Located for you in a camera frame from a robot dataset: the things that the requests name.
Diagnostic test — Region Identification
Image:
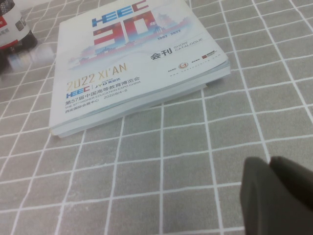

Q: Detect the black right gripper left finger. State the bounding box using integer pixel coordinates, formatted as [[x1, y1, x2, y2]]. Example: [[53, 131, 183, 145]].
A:
[[239, 156, 313, 235]]

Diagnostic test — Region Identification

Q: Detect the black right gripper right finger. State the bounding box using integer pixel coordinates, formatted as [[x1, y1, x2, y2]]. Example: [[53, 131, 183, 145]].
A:
[[268, 156, 313, 212]]

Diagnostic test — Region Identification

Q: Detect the black mesh pen holder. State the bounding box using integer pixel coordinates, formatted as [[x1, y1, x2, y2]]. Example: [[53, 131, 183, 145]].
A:
[[0, 0, 39, 74]]

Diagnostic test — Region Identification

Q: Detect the gray checked tablecloth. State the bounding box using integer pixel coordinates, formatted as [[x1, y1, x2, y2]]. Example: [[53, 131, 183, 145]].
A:
[[0, 0, 313, 235]]

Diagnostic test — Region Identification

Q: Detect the white HEEC show catalogue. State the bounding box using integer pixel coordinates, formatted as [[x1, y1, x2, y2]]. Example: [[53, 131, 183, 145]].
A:
[[49, 0, 231, 138]]

